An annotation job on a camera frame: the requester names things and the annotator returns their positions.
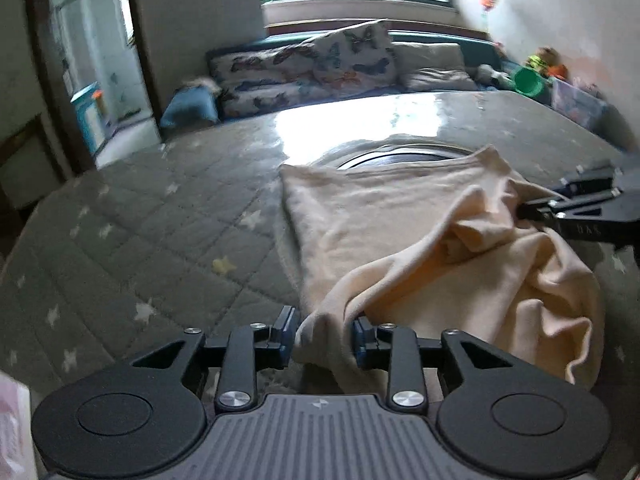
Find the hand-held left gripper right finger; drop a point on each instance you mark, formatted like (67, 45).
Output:
(359, 341)

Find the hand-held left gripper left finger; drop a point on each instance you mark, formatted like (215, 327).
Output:
(286, 334)

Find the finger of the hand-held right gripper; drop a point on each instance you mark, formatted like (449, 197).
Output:
(560, 208)
(587, 179)

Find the cream long-sleeve top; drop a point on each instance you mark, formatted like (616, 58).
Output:
(400, 220)

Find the clear plastic storage box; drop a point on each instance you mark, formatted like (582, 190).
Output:
(577, 102)

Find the green plastic basin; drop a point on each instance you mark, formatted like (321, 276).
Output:
(529, 82)

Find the brown plush toy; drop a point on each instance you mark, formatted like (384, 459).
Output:
(542, 60)

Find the grey cloth bundle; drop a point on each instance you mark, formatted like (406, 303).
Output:
(492, 76)

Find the round black glass hotplate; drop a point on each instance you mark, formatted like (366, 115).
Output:
(400, 156)

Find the beige pillow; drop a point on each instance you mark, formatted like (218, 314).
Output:
(435, 65)

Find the colourful pinwheel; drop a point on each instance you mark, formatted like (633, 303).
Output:
(490, 2)

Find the blue folded blanket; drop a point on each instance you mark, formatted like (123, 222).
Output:
(190, 109)

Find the long butterfly print cushion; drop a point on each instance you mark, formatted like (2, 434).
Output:
(250, 90)

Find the square butterfly print cushion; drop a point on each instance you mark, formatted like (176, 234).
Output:
(355, 55)

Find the small cream cloth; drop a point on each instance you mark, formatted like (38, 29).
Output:
(200, 84)

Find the white and pink tissue packet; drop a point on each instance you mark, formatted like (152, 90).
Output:
(12, 420)

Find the blue small cabinet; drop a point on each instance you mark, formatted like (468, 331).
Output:
(87, 117)

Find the dark wooden sideboard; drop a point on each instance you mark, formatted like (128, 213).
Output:
(25, 170)

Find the dark wooden door frame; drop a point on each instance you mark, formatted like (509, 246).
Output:
(50, 75)

